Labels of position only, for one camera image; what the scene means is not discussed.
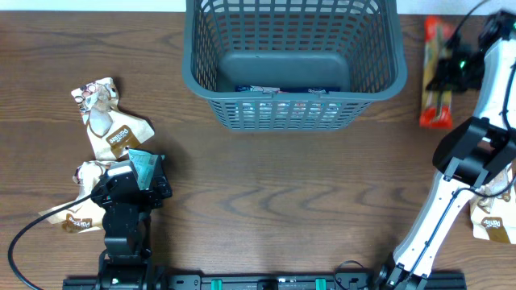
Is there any blue white snack bag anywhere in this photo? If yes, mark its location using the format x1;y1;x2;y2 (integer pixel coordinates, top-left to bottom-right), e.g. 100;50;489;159
235;85;341;122

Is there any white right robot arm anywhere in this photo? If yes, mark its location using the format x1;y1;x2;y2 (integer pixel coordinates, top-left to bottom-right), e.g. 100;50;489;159
375;10;515;289

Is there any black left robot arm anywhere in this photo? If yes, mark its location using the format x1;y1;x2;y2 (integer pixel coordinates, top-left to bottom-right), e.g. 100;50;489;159
91;155;173;290

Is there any grey plastic basket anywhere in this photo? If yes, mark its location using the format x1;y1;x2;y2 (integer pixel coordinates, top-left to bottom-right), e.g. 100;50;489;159
182;0;407;131

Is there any teal snack packet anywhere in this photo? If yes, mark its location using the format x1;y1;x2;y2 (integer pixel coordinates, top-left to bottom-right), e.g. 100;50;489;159
128;149;164;190

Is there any orange noodle pack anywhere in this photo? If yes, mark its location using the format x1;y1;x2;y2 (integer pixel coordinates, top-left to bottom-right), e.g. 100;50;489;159
419;15;454;129

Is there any beige mushroom pouch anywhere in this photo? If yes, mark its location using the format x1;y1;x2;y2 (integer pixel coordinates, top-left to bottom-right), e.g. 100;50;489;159
71;77;155;161
469;185;515;245
46;160;116;234

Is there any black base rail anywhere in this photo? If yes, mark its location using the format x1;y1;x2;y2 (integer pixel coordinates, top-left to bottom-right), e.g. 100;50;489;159
62;271;468;290

